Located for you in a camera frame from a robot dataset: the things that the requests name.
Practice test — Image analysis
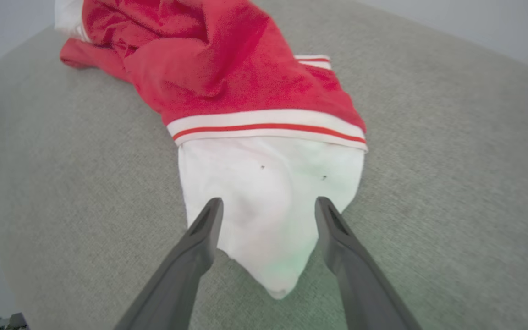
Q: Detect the grey fabric sofa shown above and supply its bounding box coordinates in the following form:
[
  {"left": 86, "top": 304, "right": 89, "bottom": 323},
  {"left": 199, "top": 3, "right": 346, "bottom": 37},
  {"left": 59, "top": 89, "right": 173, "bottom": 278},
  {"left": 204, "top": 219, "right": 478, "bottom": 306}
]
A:
[{"left": 0, "top": 0, "right": 528, "bottom": 330}]

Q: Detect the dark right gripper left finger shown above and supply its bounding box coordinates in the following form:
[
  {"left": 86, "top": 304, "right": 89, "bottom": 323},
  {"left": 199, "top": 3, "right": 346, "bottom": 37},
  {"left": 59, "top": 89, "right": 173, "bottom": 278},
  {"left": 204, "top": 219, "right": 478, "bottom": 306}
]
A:
[{"left": 115, "top": 198, "right": 224, "bottom": 330}]

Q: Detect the red and white shirt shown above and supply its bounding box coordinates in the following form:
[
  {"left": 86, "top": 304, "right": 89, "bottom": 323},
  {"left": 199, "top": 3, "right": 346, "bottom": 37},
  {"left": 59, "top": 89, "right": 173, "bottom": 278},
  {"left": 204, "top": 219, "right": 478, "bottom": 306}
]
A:
[{"left": 55, "top": 0, "right": 369, "bottom": 300}]

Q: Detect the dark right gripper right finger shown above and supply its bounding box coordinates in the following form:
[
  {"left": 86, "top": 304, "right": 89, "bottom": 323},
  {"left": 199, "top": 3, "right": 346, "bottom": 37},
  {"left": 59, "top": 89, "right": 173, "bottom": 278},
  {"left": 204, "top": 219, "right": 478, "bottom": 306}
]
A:
[{"left": 315, "top": 197, "right": 423, "bottom": 330}]

